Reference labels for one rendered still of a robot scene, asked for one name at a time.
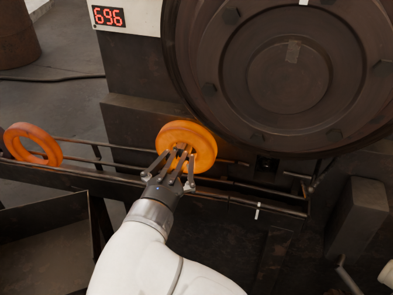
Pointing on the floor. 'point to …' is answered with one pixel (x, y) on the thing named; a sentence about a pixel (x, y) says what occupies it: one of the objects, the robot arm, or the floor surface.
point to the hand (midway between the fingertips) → (185, 143)
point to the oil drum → (17, 35)
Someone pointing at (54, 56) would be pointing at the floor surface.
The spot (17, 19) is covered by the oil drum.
